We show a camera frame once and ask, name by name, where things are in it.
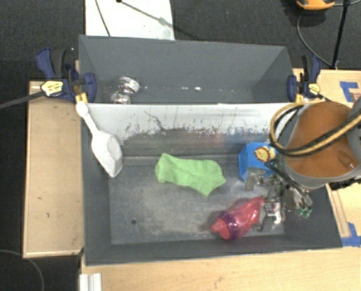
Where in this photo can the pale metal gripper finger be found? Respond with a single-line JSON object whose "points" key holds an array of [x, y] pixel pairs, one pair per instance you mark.
{"points": [[250, 182], [263, 220]]}

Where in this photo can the blue box with lion print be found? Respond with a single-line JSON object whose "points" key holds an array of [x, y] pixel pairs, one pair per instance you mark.
{"points": [[250, 159]]}

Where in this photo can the pink bottle with red cap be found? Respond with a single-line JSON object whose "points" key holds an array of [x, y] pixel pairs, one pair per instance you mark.
{"points": [[239, 217]]}

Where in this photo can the green cloth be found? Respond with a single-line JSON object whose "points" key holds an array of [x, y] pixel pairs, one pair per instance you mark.
{"points": [[189, 173]]}

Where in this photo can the grey metal bin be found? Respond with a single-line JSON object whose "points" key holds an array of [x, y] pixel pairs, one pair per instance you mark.
{"points": [[168, 217]]}

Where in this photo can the white spray bottle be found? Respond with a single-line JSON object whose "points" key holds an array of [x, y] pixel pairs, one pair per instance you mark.
{"points": [[109, 153]]}

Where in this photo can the clear glass thing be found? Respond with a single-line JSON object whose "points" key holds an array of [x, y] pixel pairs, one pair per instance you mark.
{"points": [[125, 86]]}

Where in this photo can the pale wood board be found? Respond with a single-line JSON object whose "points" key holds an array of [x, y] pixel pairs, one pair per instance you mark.
{"points": [[54, 174]]}

